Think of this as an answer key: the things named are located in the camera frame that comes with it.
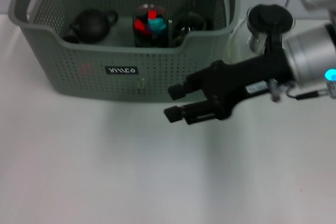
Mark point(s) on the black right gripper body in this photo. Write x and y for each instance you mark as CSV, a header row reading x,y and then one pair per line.
x,y
236,82

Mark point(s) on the small red square block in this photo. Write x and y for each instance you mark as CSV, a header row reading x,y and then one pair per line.
x,y
151,15

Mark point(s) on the small red peaked block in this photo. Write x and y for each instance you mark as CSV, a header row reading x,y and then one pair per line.
x,y
139,26

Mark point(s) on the teal square block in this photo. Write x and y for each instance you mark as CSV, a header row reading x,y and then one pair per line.
x,y
157,24

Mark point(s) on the dark clay teapot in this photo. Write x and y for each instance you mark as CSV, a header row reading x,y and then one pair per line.
x,y
90,26

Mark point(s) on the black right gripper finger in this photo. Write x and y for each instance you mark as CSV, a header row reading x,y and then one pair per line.
x,y
173,113
178,91

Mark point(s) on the grey perforated plastic storage bin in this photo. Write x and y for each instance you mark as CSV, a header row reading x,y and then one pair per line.
x,y
131,87

